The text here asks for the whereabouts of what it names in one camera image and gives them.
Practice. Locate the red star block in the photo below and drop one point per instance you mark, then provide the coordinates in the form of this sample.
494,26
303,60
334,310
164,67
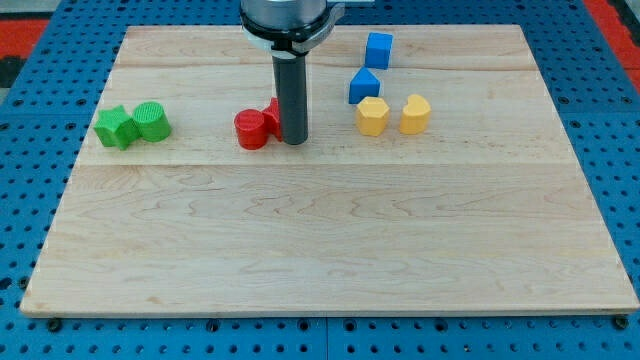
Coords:
271,115

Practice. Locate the green cylinder block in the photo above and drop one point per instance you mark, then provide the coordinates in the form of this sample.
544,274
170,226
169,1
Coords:
151,121

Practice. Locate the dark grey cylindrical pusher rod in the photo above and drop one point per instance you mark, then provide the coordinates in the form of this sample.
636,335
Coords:
291,91

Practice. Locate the yellow hexagon block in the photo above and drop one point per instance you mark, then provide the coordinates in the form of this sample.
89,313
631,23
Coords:
371,116

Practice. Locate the green star block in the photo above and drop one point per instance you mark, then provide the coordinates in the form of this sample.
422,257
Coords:
116,128

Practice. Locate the blue cube block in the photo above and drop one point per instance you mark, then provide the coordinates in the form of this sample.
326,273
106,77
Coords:
378,50

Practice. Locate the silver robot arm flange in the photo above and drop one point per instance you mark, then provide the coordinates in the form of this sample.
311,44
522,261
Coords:
292,28

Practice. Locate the blue pentagon block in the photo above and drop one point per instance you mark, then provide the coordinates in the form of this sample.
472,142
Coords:
363,84

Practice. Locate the yellow heart block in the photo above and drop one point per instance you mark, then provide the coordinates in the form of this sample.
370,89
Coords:
415,115

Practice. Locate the light wooden board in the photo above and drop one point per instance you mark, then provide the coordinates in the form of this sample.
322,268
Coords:
485,213

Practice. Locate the red cylinder block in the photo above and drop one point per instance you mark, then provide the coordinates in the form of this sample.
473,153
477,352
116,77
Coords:
251,129

